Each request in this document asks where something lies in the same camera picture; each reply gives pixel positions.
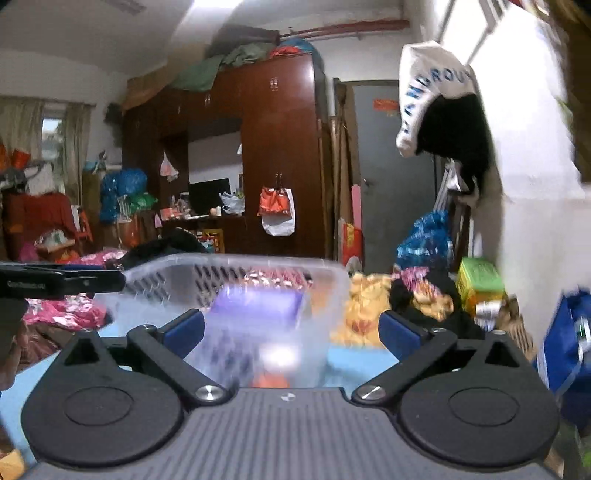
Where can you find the beige curtain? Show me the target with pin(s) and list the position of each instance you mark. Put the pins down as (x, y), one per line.
(74, 143)

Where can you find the black monitor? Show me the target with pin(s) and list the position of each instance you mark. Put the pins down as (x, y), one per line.
(207, 196)

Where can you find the red and white plastic bag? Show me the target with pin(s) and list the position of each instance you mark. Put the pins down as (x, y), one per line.
(277, 212)

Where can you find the shiny blue bag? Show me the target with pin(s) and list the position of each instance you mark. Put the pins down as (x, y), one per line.
(427, 240)

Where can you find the green cloth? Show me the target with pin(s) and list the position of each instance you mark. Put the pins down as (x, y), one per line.
(217, 67)

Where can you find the blue fabric bag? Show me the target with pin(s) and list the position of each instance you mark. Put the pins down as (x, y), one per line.
(568, 350)

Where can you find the green cardboard box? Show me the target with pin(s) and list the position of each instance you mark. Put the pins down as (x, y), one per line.
(480, 277)

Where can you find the red ceiling pipe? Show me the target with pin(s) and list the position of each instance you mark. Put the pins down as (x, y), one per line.
(351, 28)

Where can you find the white lettered tote bag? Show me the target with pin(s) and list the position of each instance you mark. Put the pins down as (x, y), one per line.
(429, 78)

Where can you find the red paper bag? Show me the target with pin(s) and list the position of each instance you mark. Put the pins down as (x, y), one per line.
(353, 244)

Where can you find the green plastic bag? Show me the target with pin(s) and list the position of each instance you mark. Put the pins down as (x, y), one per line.
(141, 201)

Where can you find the clear plastic basket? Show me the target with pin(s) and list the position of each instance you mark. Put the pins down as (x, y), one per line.
(295, 277)

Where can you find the red door sticker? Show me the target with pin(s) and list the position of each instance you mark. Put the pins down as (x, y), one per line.
(387, 106)

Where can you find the brown wooden wardrobe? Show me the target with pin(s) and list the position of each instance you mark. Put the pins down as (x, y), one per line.
(277, 138)

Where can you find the red cloth covered chair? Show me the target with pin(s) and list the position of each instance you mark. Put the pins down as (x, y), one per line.
(39, 217)

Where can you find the pink floral blanket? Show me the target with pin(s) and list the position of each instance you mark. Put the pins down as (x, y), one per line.
(69, 311)

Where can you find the black hanging garment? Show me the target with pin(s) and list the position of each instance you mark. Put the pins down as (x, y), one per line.
(461, 134)

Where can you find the grey door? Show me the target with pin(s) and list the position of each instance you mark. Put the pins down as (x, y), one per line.
(383, 184)

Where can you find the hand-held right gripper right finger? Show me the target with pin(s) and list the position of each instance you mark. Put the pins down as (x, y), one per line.
(397, 330)

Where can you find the red and blue bundle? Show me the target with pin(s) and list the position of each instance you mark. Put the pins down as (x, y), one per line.
(298, 48)

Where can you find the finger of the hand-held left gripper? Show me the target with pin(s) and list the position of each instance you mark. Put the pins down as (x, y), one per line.
(97, 281)

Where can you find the black jacket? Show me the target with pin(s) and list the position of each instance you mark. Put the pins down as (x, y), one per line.
(171, 244)

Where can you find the blue plastic bag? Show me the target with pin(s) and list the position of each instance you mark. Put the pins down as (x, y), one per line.
(122, 189)

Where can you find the purple box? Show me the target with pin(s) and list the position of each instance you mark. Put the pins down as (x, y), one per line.
(258, 302)

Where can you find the white crumpled plastic bag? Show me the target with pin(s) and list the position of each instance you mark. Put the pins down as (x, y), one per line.
(232, 204)

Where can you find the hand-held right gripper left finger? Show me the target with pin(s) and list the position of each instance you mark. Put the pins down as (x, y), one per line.
(187, 330)

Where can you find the small white plastic bag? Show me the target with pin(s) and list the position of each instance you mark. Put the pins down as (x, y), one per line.
(169, 170)

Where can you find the blue mat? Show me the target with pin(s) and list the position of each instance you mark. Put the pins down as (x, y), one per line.
(355, 364)

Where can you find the orange packet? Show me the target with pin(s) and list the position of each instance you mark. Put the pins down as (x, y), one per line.
(272, 381)

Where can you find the yellow floral cloth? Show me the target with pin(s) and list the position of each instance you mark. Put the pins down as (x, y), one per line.
(369, 295)

